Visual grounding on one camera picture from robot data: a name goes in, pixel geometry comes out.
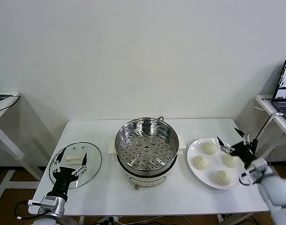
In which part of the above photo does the white floor power strip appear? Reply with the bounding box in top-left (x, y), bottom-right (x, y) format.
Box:
top-left (96, 217), bottom-right (120, 225)

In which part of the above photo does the white steamed baozi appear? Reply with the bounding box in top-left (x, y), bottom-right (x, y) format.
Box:
top-left (213, 170), bottom-right (232, 187)
top-left (202, 142), bottom-right (220, 155)
top-left (193, 155), bottom-right (210, 171)
top-left (224, 152), bottom-right (241, 168)

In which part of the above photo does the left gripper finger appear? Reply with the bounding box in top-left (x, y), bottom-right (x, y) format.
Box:
top-left (52, 148), bottom-right (66, 173)
top-left (72, 152), bottom-right (89, 176)

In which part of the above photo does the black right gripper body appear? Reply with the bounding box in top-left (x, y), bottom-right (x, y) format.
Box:
top-left (228, 140), bottom-right (254, 168)

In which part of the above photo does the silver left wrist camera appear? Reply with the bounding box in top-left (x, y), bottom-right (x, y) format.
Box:
top-left (28, 195), bottom-right (59, 213)

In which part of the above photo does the white side table with adapter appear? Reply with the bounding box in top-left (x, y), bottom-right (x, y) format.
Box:
top-left (0, 90), bottom-right (40, 203)

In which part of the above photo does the round glass pot lid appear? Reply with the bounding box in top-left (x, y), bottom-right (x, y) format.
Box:
top-left (48, 141), bottom-right (103, 190)

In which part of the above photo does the white electric cooking pot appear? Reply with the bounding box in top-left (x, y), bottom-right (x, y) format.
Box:
top-left (108, 135), bottom-right (187, 190)

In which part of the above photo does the perforated steel steamer basket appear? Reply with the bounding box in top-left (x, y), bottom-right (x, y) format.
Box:
top-left (114, 118), bottom-right (181, 172)

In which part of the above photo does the black left camera cable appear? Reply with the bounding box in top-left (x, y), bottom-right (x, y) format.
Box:
top-left (15, 202), bottom-right (51, 221)

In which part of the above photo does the round white plate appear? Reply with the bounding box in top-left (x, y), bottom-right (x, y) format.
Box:
top-left (187, 137), bottom-right (247, 190)

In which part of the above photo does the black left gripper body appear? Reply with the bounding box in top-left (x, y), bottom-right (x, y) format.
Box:
top-left (51, 166), bottom-right (79, 199)

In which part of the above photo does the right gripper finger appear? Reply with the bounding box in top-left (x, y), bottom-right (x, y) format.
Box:
top-left (217, 136), bottom-right (235, 153)
top-left (234, 127), bottom-right (251, 146)

